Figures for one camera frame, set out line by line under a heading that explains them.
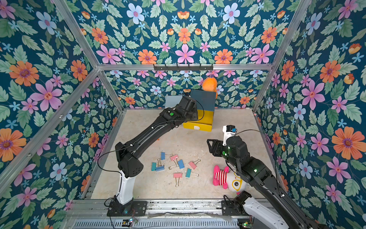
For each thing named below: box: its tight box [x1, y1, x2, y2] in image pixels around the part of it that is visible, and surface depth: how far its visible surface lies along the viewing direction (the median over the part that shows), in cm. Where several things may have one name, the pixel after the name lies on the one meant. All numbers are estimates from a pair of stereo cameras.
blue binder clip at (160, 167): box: [155, 158, 165, 172], surface depth 90 cm
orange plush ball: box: [202, 77, 218, 93], surface depth 100 cm
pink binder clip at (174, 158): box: [169, 153, 179, 166], surface depth 93 cm
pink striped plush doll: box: [212, 165, 249, 195], surface depth 79 cm
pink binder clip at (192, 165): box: [188, 158, 202, 170], surface depth 91 cm
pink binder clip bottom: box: [173, 172, 183, 188], surface depth 87 cm
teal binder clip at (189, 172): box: [185, 167, 200, 178], surface depth 88 cm
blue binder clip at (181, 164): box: [178, 159, 185, 170], surface depth 93 cm
